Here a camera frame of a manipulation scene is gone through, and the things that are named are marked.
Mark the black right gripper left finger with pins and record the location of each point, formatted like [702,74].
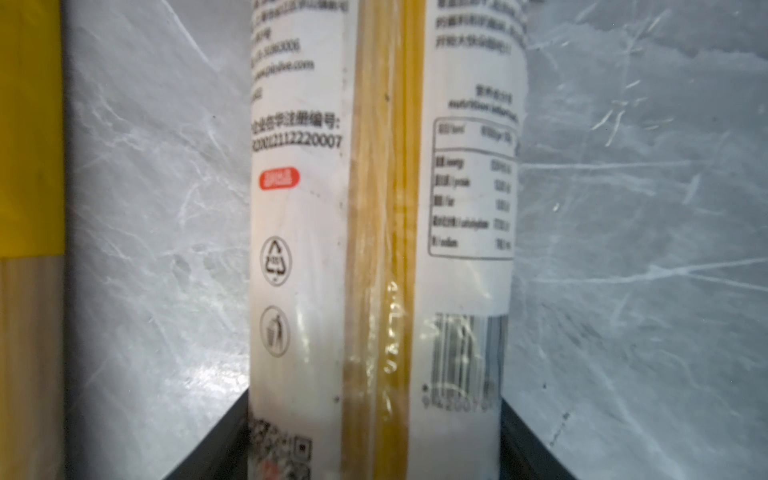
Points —
[222,454]

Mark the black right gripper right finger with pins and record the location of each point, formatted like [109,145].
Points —
[522,455]

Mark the yellow spaghetti pack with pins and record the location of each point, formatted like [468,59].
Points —
[32,241]

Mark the red spaghetti pack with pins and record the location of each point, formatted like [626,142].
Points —
[385,138]

